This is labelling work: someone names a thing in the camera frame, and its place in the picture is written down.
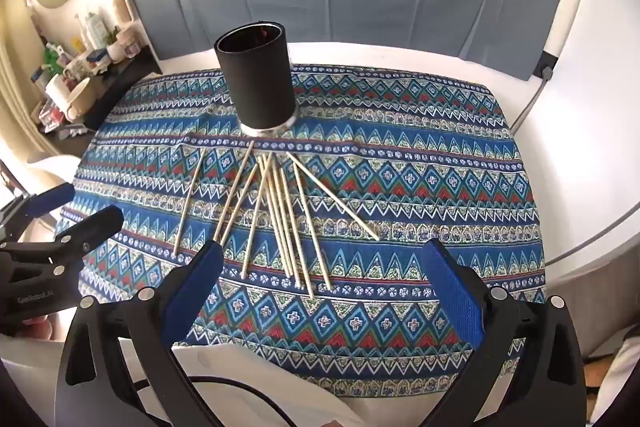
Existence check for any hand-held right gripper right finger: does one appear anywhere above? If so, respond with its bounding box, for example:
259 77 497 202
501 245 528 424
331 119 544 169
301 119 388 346
421 238 586 427

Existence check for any white board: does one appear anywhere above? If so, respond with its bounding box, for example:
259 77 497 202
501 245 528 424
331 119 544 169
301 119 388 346
509 0 640 265

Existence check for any potted succulent plant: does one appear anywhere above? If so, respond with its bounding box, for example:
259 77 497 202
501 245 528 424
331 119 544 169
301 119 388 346
102 27 125 64

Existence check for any person's white clothing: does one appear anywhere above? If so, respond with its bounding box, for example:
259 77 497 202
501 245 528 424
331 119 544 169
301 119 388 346
582 324 640 427

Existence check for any grey cable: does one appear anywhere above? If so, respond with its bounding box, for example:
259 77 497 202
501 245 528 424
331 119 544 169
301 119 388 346
509 77 545 132

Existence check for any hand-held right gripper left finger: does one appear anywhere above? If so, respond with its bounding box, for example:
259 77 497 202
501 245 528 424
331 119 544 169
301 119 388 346
54 241 226 427

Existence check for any white bottle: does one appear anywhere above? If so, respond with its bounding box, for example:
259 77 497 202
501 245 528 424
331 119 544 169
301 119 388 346
85 12 103 50

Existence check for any pile of wooden chopsticks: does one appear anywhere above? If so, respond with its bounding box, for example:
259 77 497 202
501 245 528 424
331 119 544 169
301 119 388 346
171 138 381 300

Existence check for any white printed mug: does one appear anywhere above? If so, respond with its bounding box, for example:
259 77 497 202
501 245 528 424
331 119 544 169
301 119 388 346
46 74 76 108

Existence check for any pink candle jar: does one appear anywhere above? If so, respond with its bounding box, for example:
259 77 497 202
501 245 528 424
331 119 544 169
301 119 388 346
122 27 145 58

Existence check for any black cylindrical cup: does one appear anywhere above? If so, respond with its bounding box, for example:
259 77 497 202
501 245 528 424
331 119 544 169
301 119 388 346
214 21 297 138

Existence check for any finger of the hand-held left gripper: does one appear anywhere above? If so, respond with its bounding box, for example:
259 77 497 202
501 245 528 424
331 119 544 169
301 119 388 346
0 206 125 276
0 182 77 241

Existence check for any cream mug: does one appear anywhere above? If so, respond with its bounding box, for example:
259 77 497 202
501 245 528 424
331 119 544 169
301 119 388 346
64 77 98 124

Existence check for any blue patterned tablecloth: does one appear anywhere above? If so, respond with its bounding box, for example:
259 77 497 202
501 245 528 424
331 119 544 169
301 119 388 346
54 64 547 399

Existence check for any black clip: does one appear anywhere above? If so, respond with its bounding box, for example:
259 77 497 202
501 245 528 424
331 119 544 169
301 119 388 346
534 52 558 80

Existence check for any person's left hand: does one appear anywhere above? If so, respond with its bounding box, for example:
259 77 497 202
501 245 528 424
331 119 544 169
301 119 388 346
20 314 55 342

